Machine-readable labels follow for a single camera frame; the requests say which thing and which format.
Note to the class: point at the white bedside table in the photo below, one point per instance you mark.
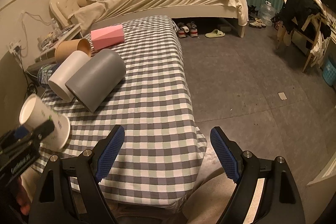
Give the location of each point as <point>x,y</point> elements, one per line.
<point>72,32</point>

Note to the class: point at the blue plastic basket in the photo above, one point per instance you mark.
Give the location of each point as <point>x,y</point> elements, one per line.
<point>329,71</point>

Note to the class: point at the brown kraft paper cup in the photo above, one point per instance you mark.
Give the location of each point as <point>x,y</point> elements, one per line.
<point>65,48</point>

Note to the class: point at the grey checkered tablecloth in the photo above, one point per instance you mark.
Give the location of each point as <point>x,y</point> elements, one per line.
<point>163,150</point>

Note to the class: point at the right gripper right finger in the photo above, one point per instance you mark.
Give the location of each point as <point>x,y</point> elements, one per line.
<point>280,201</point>

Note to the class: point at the white bed frame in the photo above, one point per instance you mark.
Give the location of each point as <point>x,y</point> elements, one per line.
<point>103,13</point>

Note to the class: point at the clear bottle on nightstand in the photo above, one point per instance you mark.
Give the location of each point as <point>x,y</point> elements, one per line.
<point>55,27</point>

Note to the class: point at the white printed paper cup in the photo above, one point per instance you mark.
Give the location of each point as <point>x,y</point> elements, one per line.
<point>35,112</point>

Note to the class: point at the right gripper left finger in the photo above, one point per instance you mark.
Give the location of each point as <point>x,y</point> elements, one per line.
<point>53,201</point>

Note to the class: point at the pink faceted box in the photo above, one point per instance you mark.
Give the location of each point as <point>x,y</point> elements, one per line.
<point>107,36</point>

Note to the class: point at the grey cylinder cup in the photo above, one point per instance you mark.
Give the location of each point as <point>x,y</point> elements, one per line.
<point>96,79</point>

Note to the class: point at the blue labelled water bottle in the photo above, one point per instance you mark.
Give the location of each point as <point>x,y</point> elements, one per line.
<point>45,72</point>

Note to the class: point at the pair of sneakers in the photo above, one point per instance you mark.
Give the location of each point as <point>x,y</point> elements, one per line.
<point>187,29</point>

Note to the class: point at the green slipper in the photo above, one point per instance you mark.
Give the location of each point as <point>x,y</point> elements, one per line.
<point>216,33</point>

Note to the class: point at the dark grey sofa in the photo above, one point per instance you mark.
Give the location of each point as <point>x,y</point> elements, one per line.
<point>15,88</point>

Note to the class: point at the white cylinder cup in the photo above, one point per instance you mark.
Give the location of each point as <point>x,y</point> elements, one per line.
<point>64,72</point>

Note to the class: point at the wooden chair with clothes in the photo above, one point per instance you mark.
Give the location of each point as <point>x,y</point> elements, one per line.
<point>309,19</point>

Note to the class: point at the large clear water jug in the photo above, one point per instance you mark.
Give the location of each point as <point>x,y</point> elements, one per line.
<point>266,13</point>

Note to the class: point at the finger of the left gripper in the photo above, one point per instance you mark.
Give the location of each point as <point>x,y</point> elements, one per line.
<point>42,131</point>

